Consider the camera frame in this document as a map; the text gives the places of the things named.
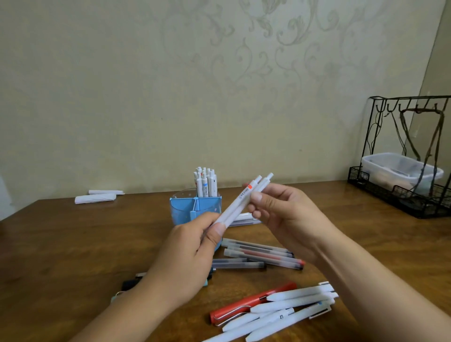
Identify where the person's left hand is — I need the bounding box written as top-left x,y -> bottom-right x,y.
140,211 -> 228,311

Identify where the person's right hand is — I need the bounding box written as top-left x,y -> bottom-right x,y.
242,182 -> 340,264

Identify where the plain white click pen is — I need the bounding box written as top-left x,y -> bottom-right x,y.
220,172 -> 274,228

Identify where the blue pen holder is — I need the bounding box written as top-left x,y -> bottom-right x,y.
170,188 -> 223,251

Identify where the stack of frosted capped pens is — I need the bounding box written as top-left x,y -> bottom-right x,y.
210,212 -> 306,271

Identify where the white pen orange band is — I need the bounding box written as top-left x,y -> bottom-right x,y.
211,175 -> 263,226

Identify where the black pen white print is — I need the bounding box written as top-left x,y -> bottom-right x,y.
121,267 -> 216,292

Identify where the red pen silver clip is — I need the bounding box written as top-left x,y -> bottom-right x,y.
210,281 -> 297,326

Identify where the grey green pen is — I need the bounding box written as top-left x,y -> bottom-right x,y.
111,276 -> 214,304

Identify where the pile of white pens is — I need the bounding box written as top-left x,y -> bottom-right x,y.
202,281 -> 340,342

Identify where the bunch of white pens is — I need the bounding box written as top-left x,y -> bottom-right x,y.
193,166 -> 218,198

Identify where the person's right forearm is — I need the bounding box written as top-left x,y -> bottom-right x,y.
313,231 -> 451,342

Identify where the clear plastic container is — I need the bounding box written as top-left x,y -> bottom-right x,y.
361,152 -> 444,196

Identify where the thick rolled white paper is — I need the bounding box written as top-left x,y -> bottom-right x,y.
74,193 -> 117,205

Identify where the brown wooden table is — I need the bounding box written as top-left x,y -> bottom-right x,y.
0,180 -> 451,342

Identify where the black wire rack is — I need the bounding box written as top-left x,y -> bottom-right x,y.
348,95 -> 451,219

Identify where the brown cord loop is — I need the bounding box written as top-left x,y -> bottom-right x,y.
391,105 -> 445,198

